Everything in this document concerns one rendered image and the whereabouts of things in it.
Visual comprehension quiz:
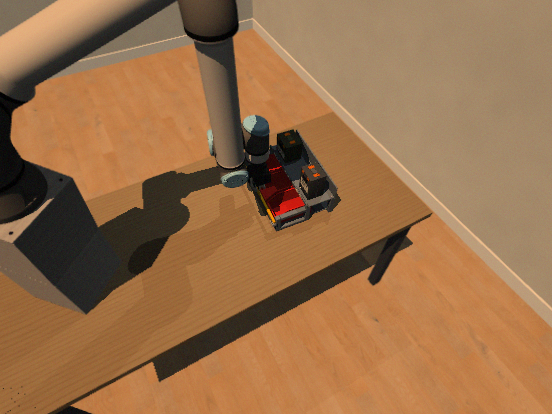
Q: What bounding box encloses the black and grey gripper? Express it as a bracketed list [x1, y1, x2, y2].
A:
[247, 161, 271, 192]

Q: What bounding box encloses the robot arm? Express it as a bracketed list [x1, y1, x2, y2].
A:
[0, 0, 270, 225]

